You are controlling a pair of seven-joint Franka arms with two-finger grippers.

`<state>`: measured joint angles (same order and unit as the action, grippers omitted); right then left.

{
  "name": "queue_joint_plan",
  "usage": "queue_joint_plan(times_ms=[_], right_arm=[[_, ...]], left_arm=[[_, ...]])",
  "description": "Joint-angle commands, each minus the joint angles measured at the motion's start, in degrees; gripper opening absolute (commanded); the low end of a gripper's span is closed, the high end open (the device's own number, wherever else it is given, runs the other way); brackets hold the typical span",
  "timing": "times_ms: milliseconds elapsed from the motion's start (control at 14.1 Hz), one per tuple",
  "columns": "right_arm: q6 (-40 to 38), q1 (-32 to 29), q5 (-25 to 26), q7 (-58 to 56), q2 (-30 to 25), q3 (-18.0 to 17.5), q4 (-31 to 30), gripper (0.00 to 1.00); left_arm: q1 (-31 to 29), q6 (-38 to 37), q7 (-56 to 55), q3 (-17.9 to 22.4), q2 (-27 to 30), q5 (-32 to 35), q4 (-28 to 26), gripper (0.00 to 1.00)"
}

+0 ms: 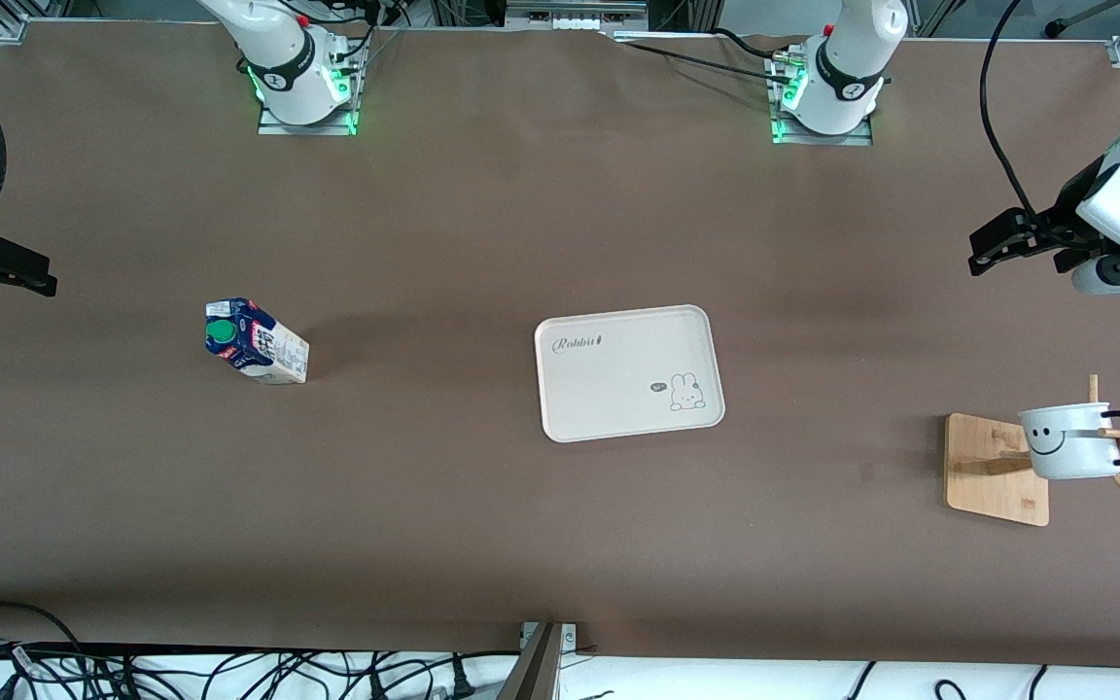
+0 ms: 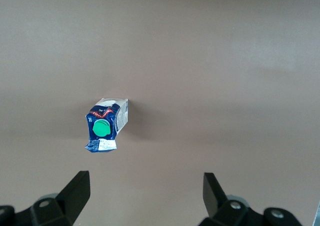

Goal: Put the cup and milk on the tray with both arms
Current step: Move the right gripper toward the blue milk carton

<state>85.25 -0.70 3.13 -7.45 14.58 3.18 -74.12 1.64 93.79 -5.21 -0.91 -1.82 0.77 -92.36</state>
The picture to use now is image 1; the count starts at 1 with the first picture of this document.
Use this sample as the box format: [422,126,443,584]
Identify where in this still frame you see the blue white milk carton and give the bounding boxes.
[205,297,311,386]

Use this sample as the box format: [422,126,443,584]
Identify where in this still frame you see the grey device with ports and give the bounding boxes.
[505,0,650,32]

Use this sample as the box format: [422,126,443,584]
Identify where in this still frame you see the cream tray with rabbit print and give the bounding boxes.
[534,304,726,444]

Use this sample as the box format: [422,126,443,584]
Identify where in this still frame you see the white smiley mug black handle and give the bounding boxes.
[1017,402,1120,481]

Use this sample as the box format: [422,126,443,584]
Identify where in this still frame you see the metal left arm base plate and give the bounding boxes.
[769,53,874,147]

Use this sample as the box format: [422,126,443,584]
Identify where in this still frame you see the wooden mug stand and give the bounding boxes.
[944,374,1120,528]

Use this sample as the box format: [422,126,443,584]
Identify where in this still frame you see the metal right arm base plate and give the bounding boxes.
[257,97,362,137]

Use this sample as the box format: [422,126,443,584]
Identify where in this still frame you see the black stand leg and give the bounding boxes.
[1046,0,1120,40]

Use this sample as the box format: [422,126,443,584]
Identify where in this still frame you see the grey aluminium profile post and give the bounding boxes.
[497,620,578,700]

